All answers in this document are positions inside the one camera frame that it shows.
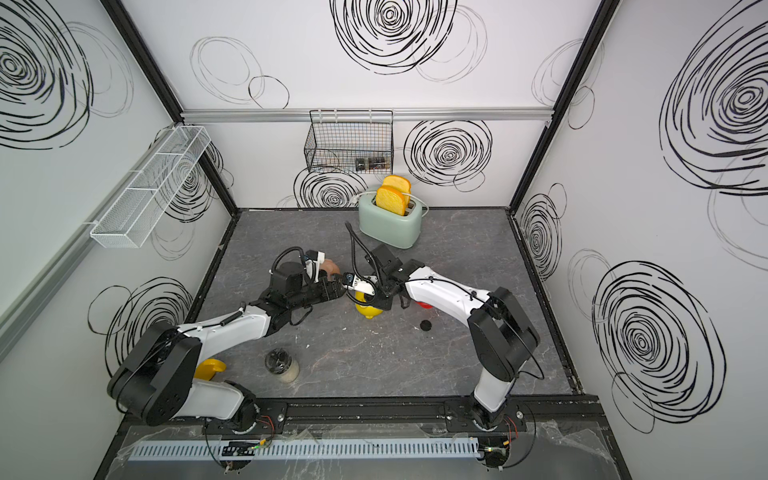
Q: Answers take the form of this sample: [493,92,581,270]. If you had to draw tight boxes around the black wire wall basket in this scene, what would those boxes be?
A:
[303,109,395,174]

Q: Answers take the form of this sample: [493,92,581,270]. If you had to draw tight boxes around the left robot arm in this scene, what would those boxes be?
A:
[107,261,347,434]

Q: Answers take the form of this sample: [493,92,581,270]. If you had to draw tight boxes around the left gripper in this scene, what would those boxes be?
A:
[288,274,349,312]

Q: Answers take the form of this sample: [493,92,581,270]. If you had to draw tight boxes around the white wire wall shelf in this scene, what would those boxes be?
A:
[90,125,212,249]

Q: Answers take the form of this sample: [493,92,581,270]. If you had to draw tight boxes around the yellow piggy bank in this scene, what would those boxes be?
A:
[355,291,382,319]

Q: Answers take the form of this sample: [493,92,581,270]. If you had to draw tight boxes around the small jars in basket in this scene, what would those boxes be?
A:
[354,157,390,173]

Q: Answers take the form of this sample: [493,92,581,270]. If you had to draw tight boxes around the toast slice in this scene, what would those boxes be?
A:
[382,175,411,194]
[375,185,410,216]

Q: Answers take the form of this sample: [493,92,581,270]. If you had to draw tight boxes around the yellow mug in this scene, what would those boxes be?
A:
[194,358,227,381]

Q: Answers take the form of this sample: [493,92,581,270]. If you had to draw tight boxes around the white slotted cable duct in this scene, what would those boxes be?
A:
[128,438,482,462]

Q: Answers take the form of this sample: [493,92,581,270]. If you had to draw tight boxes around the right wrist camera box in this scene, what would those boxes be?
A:
[342,272,376,297]

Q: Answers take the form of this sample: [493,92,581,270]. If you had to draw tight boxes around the clear jar with white contents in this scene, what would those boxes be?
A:
[264,348,300,384]

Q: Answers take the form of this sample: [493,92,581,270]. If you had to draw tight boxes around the mint green toaster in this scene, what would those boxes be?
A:
[358,191,430,249]

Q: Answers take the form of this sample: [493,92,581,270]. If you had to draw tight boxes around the pink piggy bank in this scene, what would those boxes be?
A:
[320,258,341,280]

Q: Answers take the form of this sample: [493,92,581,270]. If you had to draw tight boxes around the back toast slice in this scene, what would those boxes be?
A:
[382,175,411,194]

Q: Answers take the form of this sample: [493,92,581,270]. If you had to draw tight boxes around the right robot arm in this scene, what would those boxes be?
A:
[353,244,540,431]

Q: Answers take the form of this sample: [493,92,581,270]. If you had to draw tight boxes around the front toast slice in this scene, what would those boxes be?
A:
[375,185,410,216]

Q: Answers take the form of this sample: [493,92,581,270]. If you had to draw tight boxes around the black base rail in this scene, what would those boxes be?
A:
[118,395,605,437]

